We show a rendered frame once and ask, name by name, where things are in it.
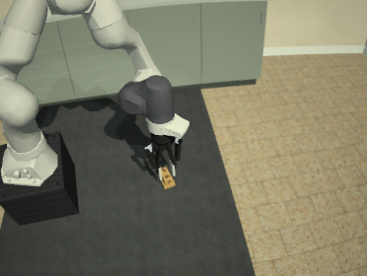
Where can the yellow cube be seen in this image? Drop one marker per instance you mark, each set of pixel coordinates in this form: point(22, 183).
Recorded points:
point(164, 170)
point(167, 178)

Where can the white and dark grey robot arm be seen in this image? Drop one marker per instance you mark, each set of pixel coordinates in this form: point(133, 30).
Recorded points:
point(30, 157)

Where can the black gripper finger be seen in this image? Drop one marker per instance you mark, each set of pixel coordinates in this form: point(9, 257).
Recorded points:
point(157, 162)
point(177, 156)

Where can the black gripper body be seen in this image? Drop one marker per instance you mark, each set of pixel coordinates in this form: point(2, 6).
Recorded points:
point(161, 139)

